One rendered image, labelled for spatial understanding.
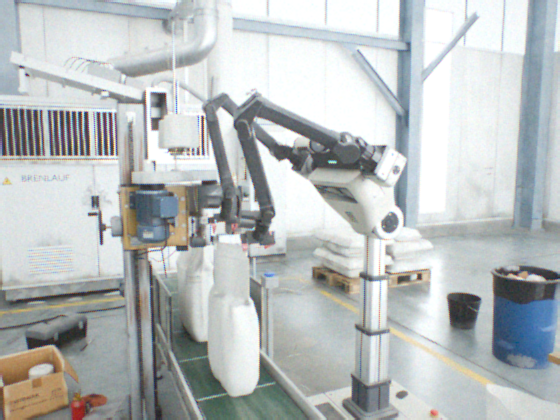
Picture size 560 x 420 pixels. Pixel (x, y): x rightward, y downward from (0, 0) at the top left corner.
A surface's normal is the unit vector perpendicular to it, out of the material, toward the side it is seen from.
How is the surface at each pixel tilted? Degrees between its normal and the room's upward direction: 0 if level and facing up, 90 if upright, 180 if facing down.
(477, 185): 90
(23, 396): 90
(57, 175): 90
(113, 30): 90
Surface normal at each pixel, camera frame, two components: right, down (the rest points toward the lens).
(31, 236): 0.40, 0.11
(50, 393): 0.64, 0.07
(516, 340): -0.59, 0.15
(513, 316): -0.76, 0.13
